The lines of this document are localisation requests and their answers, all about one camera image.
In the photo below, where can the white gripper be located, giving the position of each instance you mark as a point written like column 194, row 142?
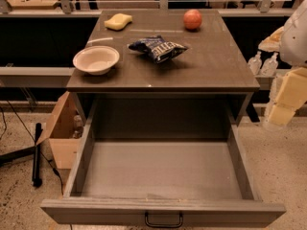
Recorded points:
column 295, row 38

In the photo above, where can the blue chip bag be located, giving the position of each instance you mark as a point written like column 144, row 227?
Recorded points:
column 157, row 48

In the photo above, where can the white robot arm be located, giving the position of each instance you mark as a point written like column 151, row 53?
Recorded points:
column 293, row 50

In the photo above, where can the open grey top drawer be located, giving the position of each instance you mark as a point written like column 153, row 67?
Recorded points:
column 164, row 157

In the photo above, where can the clear plastic bottle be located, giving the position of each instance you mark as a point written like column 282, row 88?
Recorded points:
column 255, row 63
column 269, row 66

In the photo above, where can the red apple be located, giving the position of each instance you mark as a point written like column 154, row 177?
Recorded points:
column 192, row 19

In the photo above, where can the grey cabinet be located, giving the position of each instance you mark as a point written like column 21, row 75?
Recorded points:
column 213, row 63

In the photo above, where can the yellow sponge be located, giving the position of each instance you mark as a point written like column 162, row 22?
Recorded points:
column 118, row 21

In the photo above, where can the white bowl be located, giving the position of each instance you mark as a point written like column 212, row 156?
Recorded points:
column 96, row 60

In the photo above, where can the cardboard box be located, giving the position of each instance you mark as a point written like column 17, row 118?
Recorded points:
column 59, row 130

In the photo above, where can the black stand leg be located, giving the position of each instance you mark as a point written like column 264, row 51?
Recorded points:
column 33, row 151

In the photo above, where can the black drawer handle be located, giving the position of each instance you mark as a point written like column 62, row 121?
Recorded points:
column 163, row 224

